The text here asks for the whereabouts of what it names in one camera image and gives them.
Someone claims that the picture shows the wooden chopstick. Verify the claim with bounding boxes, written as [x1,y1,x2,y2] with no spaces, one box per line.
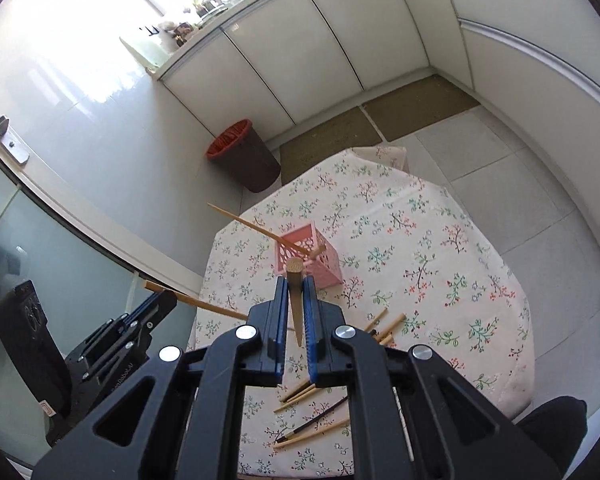
[208,203,326,260]
[273,418,350,450]
[144,281,248,321]
[279,379,313,403]
[364,307,388,333]
[285,257,304,347]
[376,313,406,342]

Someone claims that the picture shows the white kitchen cabinets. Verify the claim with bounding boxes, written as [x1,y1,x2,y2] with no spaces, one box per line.
[158,0,600,234]

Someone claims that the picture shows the pink perforated utensil basket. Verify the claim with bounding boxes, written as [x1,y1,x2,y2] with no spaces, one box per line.
[274,222,342,289]

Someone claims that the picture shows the wooden chopstick in basket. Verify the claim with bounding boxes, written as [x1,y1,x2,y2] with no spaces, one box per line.
[208,203,326,260]

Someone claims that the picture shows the wooden chopstick on table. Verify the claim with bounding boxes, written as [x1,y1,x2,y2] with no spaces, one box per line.
[364,307,388,333]
[273,418,350,450]
[376,313,406,342]
[279,379,313,403]

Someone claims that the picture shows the floral tablecloth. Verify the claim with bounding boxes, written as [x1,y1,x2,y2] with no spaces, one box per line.
[185,145,537,478]

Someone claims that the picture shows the black chopstick gold band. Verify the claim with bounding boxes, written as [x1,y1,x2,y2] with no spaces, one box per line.
[274,396,348,444]

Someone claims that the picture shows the brown trash bin red liner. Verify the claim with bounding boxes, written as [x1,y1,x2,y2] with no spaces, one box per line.
[206,119,282,193]

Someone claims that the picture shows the brown floor mat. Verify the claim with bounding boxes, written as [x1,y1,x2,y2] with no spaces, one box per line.
[279,75,479,184]

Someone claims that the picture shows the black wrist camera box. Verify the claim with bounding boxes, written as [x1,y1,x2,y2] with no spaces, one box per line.
[0,281,72,418]

